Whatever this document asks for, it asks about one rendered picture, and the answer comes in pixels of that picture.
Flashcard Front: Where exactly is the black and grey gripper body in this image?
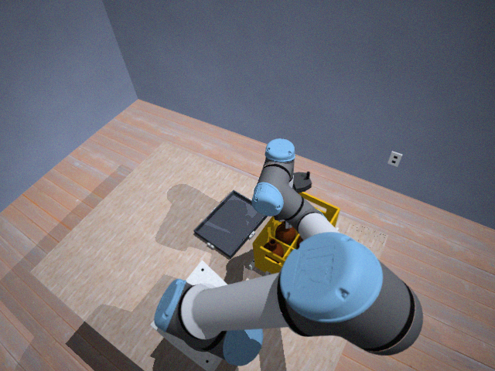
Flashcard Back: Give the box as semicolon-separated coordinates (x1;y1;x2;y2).
274;172;312;220

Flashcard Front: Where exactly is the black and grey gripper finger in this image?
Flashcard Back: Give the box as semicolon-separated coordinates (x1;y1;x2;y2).
279;220;292;229

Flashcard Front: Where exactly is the yellow plastic crate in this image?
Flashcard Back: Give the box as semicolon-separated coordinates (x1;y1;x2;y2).
252;192;340;274

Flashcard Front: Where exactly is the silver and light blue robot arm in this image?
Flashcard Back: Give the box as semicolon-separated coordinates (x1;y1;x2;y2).
154;138;423;366

